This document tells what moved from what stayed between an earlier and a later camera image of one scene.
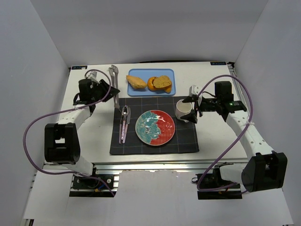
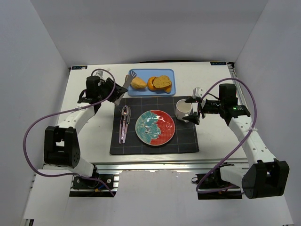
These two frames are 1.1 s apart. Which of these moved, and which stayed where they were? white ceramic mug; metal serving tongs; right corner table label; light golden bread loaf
Moved: metal serving tongs
Stayed: white ceramic mug; light golden bread loaf; right corner table label
